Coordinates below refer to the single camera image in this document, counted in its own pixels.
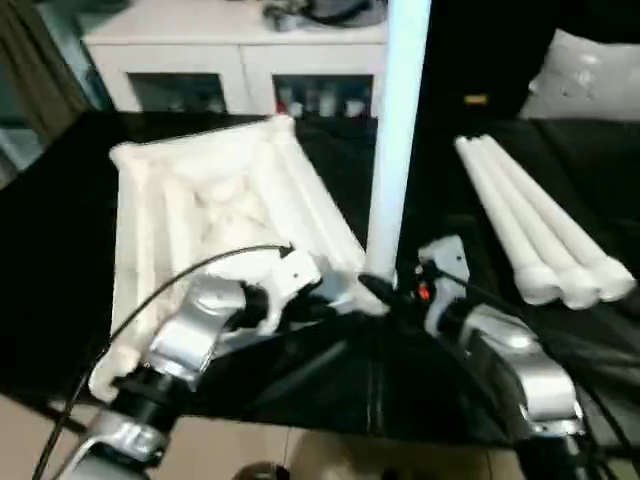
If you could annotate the white cabinet with glass doors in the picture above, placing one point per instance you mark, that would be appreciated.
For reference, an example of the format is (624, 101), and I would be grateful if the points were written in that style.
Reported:
(175, 60)

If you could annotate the black sofa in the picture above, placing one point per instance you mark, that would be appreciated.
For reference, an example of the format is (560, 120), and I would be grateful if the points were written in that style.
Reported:
(480, 50)

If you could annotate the white plastic table leg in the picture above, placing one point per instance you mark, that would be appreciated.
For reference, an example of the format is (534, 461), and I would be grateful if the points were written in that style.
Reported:
(395, 150)
(497, 210)
(552, 210)
(525, 210)

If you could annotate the grey helmet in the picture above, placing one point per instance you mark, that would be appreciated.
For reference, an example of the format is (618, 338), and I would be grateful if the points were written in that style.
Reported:
(345, 10)

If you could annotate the small red bottle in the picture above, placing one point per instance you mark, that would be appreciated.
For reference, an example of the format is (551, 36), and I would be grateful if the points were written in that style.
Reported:
(282, 106)

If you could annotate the dark clutter pile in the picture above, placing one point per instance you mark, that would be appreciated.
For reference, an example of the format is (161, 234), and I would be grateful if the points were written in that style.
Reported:
(280, 15)

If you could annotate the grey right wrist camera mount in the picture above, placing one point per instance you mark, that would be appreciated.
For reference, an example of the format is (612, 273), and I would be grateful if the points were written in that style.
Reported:
(450, 260)

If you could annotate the brown grey curtain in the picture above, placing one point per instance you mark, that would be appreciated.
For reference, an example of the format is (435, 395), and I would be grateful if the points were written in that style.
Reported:
(40, 60)

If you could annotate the black metal frame bar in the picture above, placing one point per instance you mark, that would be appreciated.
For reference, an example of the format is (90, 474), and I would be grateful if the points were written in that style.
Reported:
(66, 416)

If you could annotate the white plastic table top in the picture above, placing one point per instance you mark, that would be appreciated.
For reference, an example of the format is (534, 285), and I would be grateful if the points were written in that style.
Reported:
(165, 200)

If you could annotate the small yellow label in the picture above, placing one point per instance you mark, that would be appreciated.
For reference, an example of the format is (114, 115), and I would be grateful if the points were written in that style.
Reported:
(475, 99)

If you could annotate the black work mat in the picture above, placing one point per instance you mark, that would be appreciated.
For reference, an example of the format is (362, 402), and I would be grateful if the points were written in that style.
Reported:
(60, 250)

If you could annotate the grey cushion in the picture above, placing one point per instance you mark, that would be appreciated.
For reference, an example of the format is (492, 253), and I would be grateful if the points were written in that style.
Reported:
(585, 75)

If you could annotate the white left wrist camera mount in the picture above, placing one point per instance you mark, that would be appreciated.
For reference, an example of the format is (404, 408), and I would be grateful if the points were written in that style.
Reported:
(295, 272)

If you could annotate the dark rounded robot foot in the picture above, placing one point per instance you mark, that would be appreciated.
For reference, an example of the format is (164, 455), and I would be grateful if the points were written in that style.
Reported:
(265, 472)

